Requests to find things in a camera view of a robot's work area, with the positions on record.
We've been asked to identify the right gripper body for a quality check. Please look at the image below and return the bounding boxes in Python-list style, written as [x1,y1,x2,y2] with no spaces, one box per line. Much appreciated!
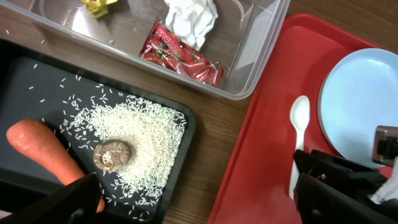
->
[294,150,387,205]

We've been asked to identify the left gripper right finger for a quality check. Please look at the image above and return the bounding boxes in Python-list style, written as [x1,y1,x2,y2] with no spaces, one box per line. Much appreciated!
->
[295,174,397,224]

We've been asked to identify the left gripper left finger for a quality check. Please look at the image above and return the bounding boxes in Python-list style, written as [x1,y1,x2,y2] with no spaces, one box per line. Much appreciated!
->
[1,174,101,224]

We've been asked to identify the brown food lump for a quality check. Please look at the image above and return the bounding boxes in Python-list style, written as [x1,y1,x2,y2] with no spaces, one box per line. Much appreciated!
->
[93,139,132,172]

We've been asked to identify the orange carrot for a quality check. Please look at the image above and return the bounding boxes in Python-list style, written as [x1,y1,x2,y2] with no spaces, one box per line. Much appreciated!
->
[6,119,106,214]

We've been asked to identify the light blue plate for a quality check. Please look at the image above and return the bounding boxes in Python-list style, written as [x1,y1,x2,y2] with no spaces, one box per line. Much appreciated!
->
[317,48,397,168]

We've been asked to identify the white plastic spoon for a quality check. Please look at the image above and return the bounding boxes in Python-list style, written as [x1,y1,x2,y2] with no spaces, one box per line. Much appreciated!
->
[289,95,310,199]

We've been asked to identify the red snack wrapper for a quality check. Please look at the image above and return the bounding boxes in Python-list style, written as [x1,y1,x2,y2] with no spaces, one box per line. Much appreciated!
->
[139,18,223,85]

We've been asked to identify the yellow snack wrapper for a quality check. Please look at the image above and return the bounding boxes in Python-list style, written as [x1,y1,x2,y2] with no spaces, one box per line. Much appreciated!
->
[81,0,118,19]

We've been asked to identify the white napkin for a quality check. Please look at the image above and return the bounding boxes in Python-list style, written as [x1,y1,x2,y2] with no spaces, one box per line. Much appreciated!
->
[164,0,218,51]

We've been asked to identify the red serving tray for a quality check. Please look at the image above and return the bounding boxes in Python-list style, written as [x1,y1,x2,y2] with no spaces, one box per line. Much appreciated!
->
[206,12,398,224]

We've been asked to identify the black tray bin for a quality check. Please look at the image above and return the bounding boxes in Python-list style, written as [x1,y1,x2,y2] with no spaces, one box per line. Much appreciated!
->
[1,40,197,223]

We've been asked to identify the spilled rice pile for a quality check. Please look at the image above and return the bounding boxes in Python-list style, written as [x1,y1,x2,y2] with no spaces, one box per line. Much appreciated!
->
[70,103,183,198]

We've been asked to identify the clear plastic bin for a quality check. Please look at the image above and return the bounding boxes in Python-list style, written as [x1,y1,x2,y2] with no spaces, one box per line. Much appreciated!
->
[1,0,290,100]

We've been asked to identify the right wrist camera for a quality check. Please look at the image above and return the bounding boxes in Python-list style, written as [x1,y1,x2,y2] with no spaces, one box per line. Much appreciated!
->
[369,125,398,205]

